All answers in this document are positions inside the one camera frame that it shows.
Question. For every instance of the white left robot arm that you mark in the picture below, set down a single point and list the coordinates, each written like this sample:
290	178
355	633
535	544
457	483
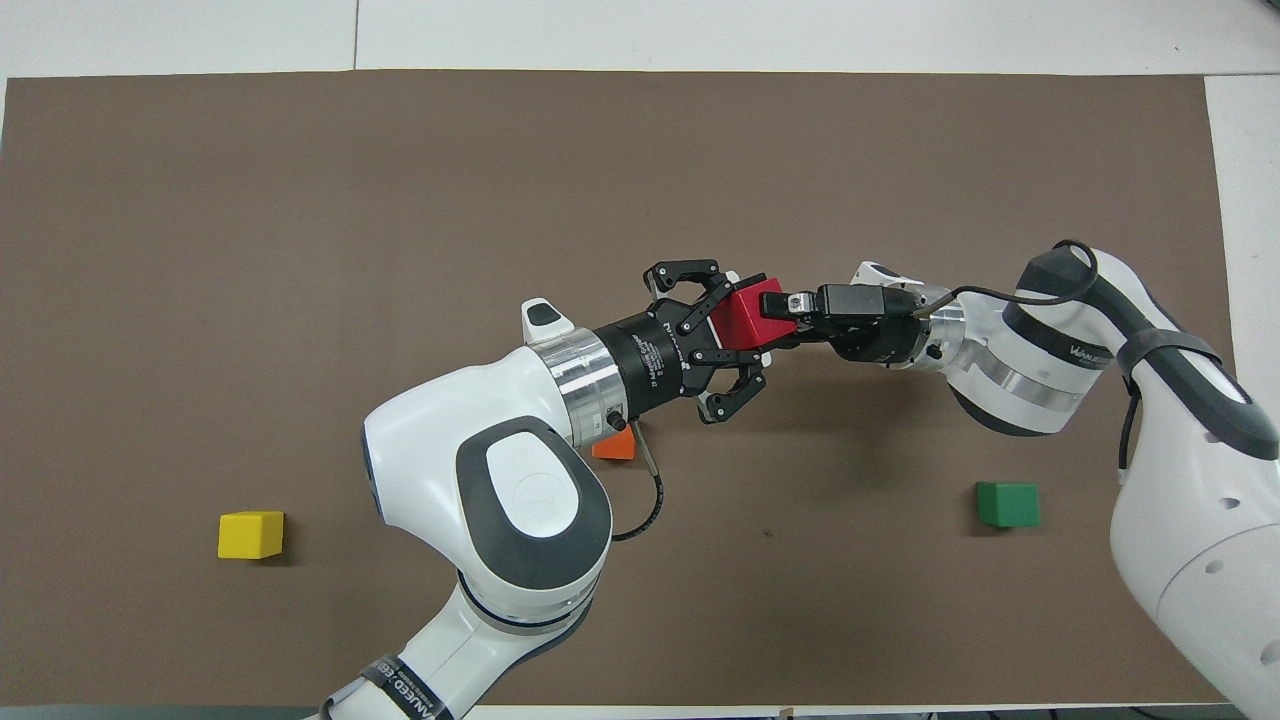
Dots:
530	500

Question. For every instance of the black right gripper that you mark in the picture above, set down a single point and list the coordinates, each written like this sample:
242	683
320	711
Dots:
875	325

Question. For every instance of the yellow wooden block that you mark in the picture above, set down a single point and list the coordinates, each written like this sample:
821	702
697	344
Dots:
250	535

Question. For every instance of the orange wooden block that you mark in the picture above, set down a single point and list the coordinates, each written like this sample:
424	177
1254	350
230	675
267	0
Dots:
618	449

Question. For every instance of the brown table mat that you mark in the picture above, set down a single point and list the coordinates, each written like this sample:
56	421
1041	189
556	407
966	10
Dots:
640	200

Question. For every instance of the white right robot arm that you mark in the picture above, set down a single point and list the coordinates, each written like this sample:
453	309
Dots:
1180	500

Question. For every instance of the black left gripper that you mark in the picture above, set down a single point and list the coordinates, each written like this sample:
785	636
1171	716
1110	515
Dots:
660	355

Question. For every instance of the red wooden block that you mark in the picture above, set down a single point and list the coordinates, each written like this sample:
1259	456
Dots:
740	315

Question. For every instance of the green wooden block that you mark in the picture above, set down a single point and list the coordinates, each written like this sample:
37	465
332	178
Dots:
1008	505

